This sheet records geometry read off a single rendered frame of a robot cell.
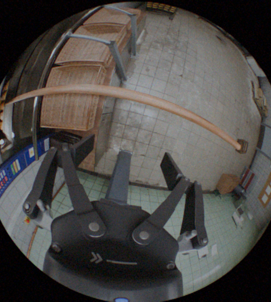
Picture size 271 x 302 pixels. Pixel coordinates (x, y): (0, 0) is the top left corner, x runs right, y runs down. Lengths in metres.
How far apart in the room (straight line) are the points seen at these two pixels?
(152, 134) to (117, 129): 0.50
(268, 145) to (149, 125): 4.33
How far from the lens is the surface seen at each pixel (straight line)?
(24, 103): 0.95
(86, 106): 0.99
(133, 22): 1.11
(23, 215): 1.16
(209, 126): 0.36
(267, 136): 4.64
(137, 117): 1.48
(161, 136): 1.57
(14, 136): 0.92
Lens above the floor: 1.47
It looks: 67 degrees down
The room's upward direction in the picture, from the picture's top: 180 degrees counter-clockwise
